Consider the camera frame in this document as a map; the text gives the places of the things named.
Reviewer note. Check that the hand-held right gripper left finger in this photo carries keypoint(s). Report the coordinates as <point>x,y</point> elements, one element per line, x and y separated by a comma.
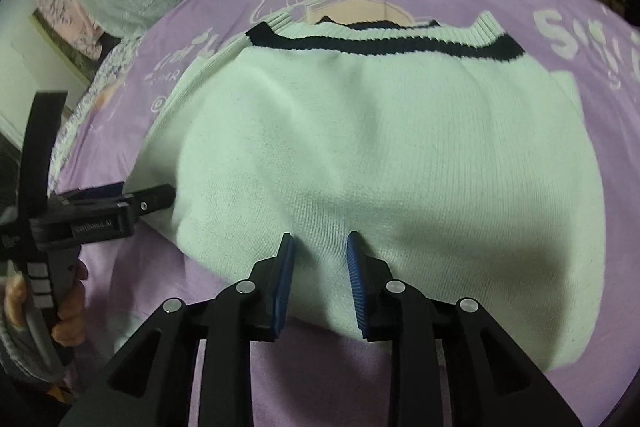
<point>282,287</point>

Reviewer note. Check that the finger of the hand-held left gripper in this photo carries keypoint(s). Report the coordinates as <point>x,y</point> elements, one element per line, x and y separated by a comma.
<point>150,201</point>
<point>85,198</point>

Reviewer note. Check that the white black-striped knit sweater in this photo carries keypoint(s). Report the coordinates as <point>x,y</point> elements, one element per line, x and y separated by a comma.
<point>375,147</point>

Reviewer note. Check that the pink floral cloth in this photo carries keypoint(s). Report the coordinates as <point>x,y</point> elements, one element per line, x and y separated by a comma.
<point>65,7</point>

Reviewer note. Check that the purple floral sheet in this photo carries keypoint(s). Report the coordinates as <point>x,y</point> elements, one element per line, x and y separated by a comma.
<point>100,82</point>

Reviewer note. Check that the purple printed blanket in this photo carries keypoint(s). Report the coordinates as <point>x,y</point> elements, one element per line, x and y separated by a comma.
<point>150,287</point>

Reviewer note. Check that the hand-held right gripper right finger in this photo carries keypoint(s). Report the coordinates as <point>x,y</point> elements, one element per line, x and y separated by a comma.
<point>357,287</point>

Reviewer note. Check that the person's left hand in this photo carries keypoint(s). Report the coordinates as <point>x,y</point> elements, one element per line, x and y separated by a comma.
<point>70,312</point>

